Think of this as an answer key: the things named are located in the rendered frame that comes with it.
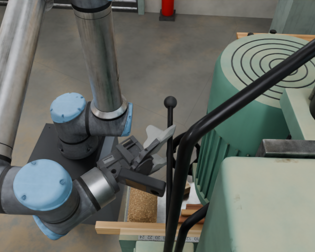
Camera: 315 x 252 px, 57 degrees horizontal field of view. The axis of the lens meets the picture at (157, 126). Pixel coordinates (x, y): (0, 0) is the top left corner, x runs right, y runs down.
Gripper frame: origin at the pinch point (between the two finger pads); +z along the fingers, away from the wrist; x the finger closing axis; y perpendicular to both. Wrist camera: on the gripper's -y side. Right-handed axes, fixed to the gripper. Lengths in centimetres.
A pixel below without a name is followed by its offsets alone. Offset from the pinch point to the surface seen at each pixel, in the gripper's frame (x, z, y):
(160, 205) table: 19.8, -9.2, -4.8
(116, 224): 14.9, -22.8, -3.0
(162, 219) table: 19.3, -11.6, -8.7
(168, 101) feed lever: -7.0, 3.3, 7.8
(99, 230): 16.4, -27.3, -1.2
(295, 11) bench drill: 76, 190, 70
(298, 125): -44, -10, -25
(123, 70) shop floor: 131, 70, 150
